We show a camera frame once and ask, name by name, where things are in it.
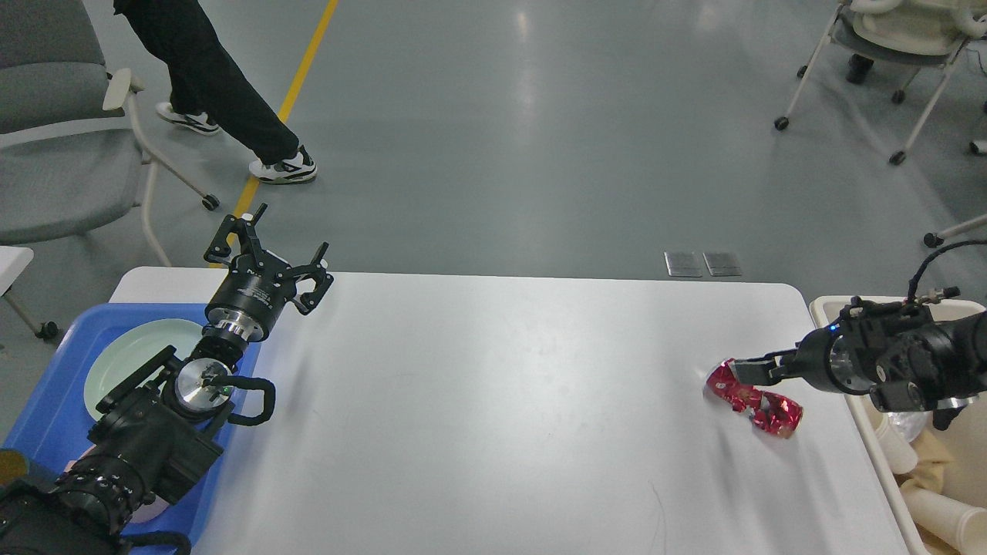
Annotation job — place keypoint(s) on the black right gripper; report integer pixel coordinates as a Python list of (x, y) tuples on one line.
[(812, 362)]

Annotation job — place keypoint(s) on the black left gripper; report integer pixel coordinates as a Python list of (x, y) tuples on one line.
[(249, 303)]

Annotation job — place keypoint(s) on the crushed red snack wrapper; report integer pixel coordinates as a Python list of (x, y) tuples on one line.
[(773, 413)]

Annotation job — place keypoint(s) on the white paper cup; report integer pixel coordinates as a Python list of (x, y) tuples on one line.
[(899, 454), (958, 524)]

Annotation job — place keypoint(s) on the green plate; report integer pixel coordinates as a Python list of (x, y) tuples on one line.
[(128, 352)]

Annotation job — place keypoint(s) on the brown paper bag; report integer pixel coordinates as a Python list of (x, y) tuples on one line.
[(933, 460)]

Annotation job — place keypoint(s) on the dark teal mug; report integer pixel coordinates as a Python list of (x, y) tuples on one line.
[(13, 465)]

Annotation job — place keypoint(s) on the aluminium foil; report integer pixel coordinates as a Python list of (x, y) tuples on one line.
[(909, 425)]

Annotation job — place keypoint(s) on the pink mug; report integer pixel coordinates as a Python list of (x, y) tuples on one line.
[(149, 511)]

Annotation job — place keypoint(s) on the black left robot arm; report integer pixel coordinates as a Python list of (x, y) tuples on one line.
[(156, 436)]

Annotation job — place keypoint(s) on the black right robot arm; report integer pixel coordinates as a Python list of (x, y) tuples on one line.
[(896, 353)]

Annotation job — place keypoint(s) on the grey floor plate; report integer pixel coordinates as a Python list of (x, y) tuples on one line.
[(681, 264), (722, 264)]

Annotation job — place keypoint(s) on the person in grey sweater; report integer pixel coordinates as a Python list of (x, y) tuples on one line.
[(209, 92)]

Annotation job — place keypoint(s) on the beige plastic bin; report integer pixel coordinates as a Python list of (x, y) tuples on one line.
[(965, 439)]

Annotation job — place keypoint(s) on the grey office chair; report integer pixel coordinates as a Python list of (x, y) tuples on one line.
[(74, 157)]

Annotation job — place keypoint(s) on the white side table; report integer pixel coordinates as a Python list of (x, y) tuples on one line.
[(14, 260)]

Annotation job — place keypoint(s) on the blue plastic tray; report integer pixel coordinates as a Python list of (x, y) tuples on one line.
[(54, 427)]

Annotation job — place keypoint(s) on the white chair at right edge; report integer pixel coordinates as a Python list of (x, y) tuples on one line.
[(935, 239)]

